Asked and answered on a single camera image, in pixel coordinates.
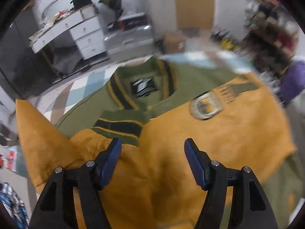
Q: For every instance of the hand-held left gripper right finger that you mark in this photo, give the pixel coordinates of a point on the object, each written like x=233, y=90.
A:
x=195, y=164

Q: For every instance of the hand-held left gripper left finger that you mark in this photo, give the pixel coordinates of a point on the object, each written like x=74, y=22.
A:
x=110, y=164

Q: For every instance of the olive and yellow jacket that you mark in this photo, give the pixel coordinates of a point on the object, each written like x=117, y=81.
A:
x=166, y=136

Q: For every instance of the blue plaid cloth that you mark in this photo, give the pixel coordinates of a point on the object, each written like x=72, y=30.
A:
x=12, y=202

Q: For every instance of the grey bag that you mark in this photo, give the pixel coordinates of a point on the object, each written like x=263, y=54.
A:
x=66, y=59

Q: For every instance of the brown cardboard box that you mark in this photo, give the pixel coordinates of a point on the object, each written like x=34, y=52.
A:
x=174, y=43

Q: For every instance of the yellow green plastic toy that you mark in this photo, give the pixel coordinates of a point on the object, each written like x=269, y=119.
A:
x=228, y=44

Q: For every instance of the silver suitcase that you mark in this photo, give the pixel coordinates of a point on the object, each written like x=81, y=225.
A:
x=128, y=40

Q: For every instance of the purple cloth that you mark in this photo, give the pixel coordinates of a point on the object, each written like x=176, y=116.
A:
x=293, y=78

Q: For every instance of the white desk with drawers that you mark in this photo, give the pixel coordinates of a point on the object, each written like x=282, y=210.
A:
x=85, y=33

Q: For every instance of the black and red box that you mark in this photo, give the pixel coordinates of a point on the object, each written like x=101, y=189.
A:
x=132, y=20

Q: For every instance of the pile of desk clutter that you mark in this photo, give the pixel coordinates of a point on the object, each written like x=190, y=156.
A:
x=52, y=21

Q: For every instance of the wooden shoe rack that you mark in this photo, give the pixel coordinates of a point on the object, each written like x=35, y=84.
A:
x=269, y=23

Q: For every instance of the white cabinet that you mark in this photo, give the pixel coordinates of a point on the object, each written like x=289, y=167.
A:
x=159, y=9

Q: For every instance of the wooden door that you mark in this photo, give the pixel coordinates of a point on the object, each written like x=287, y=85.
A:
x=193, y=4

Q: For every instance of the green and black bag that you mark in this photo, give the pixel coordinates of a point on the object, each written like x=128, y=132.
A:
x=110, y=2

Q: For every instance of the curved metal frame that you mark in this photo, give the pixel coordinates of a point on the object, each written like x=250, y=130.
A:
x=54, y=1

